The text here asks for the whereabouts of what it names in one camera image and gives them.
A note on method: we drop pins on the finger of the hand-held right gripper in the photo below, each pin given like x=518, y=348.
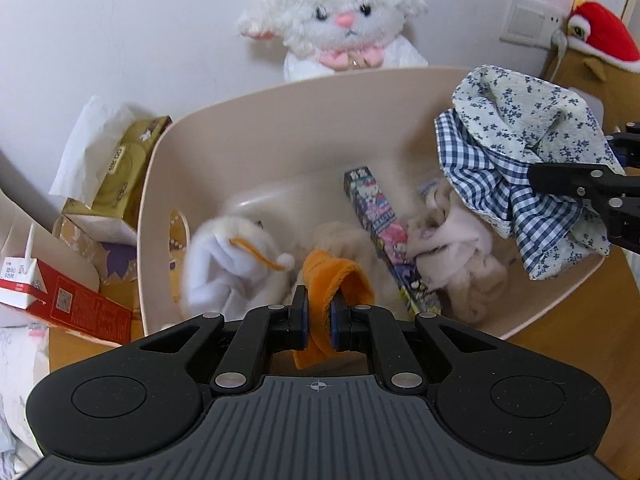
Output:
x=575, y=177
x=630, y=152

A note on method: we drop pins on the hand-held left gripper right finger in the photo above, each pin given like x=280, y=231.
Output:
x=337, y=325

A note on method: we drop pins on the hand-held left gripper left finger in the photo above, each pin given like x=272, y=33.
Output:
x=300, y=320

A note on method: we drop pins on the orange cloth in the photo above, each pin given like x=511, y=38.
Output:
x=330, y=270

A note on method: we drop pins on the beige fluffy hat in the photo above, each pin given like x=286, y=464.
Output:
x=330, y=237

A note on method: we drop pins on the floral and gingham cloth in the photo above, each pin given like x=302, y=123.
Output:
x=500, y=110

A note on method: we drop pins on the white fluffy plush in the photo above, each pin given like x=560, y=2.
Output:
x=215, y=260

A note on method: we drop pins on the long printed cartoon box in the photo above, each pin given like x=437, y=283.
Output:
x=380, y=220

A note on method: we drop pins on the pale pink cloth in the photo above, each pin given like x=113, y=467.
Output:
x=450, y=240

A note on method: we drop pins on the beige plastic storage bin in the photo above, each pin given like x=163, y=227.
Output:
x=280, y=130

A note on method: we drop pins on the brown plush with red hat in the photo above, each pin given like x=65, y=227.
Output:
x=605, y=35

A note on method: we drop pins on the wooden desk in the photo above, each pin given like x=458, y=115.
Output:
x=575, y=300

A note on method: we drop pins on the red milk carton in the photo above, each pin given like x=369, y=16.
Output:
x=80, y=310

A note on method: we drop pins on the gold tissue box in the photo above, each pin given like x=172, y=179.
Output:
x=125, y=175

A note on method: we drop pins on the pale printed bedding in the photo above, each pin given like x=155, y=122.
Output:
x=20, y=360

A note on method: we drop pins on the white wall socket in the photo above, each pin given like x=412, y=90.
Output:
x=530, y=20

